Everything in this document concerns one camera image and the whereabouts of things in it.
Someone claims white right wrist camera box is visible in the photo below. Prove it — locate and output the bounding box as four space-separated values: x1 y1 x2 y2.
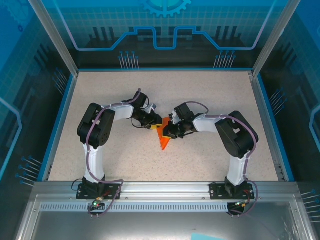
168 112 181 125

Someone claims slotted metal cable duct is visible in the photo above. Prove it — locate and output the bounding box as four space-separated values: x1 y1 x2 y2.
39 202 230 213

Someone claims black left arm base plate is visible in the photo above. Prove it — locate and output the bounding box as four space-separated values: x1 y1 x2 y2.
76 183 123 200

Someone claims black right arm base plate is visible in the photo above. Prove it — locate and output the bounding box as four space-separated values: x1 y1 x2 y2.
209 182 256 200

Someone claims blue table edge strip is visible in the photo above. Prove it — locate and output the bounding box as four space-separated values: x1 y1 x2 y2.
77 66 253 73

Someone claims aluminium mounting rail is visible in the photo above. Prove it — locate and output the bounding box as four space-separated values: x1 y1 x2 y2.
33 181 300 201

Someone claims light blue paper sheet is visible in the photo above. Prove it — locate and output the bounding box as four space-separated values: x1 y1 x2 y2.
191 232 221 240

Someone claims blue printed side panel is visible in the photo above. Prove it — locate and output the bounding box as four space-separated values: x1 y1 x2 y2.
0 0 76 240
257 0 320 240

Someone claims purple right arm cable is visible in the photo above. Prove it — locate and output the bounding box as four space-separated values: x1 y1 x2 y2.
180 101 259 217

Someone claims aluminium frame post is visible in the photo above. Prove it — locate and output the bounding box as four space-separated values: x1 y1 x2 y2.
27 0 80 77
251 0 302 77

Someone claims blue printed back panel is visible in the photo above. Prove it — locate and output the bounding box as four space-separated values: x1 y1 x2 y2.
41 0 288 70

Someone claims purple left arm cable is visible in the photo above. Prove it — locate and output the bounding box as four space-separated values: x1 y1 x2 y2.
84 88 142 218

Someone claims orange paper sheet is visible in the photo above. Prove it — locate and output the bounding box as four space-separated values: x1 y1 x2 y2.
156 116 173 151

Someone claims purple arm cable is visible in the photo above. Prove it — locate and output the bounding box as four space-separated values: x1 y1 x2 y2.
180 101 259 217
84 88 142 218

